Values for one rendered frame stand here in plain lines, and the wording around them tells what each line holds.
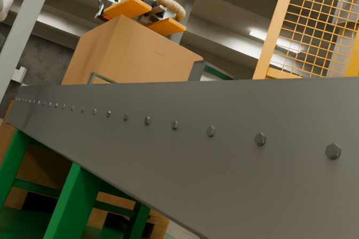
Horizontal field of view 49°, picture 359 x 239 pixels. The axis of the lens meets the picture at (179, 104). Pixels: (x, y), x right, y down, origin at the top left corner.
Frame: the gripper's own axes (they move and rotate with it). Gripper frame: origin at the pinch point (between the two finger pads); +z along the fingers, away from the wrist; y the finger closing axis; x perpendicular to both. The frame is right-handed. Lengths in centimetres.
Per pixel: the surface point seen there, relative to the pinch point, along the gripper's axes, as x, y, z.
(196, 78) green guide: -176, -29, 59
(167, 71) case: -89, 8, 37
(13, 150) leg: -63, -31, 88
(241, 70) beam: 678, 611, -264
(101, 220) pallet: -14, 38, 115
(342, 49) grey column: -95, 97, -14
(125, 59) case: -88, -10, 40
